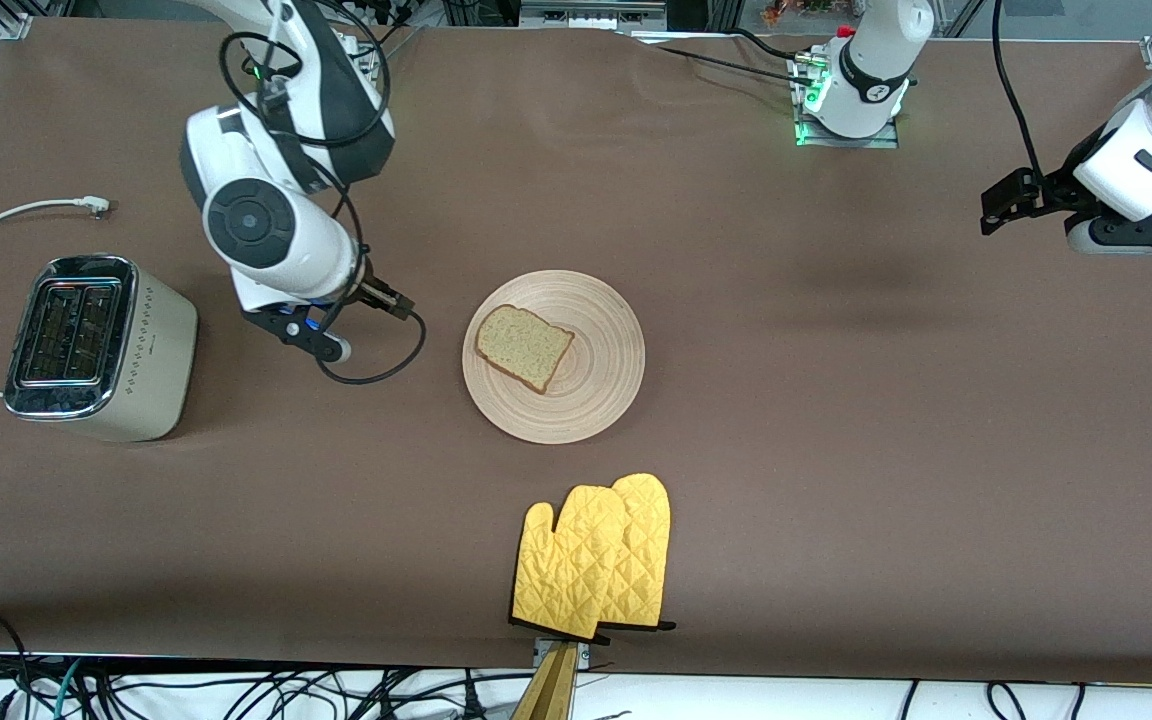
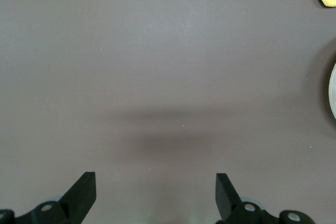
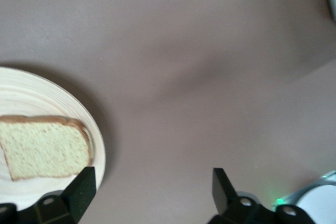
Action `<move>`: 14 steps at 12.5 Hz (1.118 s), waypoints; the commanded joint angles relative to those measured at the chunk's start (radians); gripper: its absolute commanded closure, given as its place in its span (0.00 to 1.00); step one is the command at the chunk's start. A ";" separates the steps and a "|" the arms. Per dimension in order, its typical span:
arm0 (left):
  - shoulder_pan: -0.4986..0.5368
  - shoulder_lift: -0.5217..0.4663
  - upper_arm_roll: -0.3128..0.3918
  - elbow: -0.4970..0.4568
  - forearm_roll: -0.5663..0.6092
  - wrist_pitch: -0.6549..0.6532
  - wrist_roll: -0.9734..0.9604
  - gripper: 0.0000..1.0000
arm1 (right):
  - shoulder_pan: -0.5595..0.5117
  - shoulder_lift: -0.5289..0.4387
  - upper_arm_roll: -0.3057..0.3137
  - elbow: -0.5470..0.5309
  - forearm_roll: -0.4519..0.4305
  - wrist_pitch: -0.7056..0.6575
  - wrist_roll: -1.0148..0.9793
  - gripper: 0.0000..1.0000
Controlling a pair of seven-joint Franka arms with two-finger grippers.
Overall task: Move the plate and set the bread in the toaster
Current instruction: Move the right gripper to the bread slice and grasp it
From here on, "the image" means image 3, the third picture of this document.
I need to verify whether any bread slice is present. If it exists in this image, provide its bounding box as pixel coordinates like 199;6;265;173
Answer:
0;115;93;182

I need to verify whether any brown table cover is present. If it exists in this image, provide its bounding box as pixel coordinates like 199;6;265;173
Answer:
0;0;336;224

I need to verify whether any round wooden plate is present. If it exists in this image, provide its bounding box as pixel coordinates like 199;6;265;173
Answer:
0;66;107;211

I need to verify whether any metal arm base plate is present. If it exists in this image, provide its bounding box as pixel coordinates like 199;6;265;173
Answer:
272;170;336;209

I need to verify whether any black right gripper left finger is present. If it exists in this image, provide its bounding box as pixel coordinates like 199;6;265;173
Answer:
0;166;96;224

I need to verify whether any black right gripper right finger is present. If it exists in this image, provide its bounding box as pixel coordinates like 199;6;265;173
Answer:
207;167;319;224

